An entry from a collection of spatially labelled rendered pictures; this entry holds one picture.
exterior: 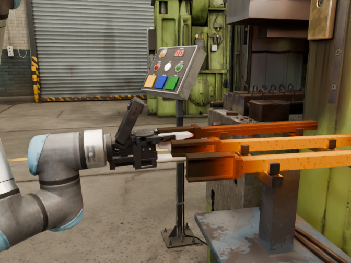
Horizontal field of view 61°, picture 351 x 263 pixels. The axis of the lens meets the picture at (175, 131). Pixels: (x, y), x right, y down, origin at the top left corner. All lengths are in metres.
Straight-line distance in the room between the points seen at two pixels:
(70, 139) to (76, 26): 8.52
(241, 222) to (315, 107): 0.44
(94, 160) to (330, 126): 0.69
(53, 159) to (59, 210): 0.11
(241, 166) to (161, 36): 5.65
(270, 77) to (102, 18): 7.93
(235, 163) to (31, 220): 0.43
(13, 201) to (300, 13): 1.10
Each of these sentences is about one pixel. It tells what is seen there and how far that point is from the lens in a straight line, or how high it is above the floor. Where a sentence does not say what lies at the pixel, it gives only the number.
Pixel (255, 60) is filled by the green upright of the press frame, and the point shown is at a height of 1.12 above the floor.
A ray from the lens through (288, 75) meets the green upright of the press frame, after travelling 1.57.
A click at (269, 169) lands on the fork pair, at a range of 0.54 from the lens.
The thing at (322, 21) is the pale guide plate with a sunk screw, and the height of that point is 1.23.
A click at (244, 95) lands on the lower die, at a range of 1.20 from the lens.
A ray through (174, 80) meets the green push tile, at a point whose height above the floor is 1.02.
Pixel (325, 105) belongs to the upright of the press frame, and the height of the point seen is 0.99.
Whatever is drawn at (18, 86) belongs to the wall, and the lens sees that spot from 9.44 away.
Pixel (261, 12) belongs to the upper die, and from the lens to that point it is 1.20.
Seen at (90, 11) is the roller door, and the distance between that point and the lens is 9.21.
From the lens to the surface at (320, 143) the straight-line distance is 0.75.
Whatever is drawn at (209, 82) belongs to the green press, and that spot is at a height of 0.72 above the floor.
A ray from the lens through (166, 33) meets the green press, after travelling 6.17.
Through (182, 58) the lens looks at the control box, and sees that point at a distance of 1.65.
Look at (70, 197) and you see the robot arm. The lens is 0.74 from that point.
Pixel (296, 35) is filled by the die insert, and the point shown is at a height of 1.22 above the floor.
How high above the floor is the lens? 1.12
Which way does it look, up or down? 13 degrees down
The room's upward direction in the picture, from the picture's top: straight up
